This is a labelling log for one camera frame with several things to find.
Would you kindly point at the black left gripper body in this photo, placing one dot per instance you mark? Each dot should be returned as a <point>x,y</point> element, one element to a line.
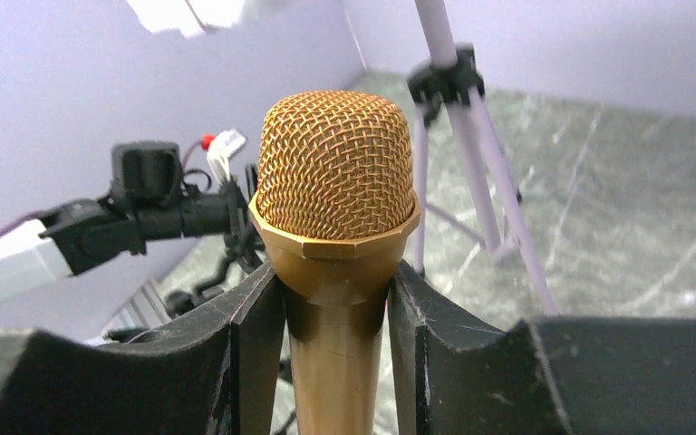
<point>191,214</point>

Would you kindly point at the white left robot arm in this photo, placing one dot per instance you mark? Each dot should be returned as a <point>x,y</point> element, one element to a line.
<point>149,200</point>

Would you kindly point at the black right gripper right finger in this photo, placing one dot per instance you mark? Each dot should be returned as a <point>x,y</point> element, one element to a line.
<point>455,374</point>

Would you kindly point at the gold microphone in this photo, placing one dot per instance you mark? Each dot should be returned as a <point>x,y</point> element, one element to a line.
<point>335,206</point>

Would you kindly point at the lilac perforated music stand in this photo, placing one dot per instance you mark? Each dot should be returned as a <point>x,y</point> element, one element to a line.
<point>450,81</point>

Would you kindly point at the black microphone shock-mount stand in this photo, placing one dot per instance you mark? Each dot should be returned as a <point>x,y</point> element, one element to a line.
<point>240,248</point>

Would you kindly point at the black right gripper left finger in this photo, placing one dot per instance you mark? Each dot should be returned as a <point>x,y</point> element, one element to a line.
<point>211,371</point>

